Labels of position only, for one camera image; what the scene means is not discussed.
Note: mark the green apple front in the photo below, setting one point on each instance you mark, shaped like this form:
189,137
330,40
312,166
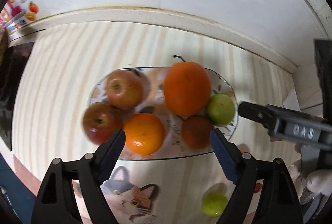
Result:
214,204

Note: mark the floral oval ceramic plate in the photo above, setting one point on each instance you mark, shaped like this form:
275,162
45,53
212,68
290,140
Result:
152,79

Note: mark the dark red apple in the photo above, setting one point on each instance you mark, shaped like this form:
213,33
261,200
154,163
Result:
100,121

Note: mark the colourful wall sticker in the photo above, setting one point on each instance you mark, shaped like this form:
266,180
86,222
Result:
18,13

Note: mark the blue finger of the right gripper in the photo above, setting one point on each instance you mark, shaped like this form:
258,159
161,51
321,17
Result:
265,115

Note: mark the green apple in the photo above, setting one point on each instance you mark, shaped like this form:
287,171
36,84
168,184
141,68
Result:
214,204
220,109

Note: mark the small dark orange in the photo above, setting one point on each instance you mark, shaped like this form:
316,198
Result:
195,131

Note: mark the yellowish red apple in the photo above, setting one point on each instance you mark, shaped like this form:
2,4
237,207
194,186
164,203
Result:
124,89

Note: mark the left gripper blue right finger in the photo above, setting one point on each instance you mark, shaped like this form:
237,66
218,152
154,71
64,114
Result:
226,153

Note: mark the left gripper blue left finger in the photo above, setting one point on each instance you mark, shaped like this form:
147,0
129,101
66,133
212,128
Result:
108,154

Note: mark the black induction cooktop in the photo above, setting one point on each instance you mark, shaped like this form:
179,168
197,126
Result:
12,68

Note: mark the cherry tomato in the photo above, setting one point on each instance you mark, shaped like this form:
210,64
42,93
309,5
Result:
258,188

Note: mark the large orange with stem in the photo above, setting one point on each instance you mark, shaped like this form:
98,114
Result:
186,88

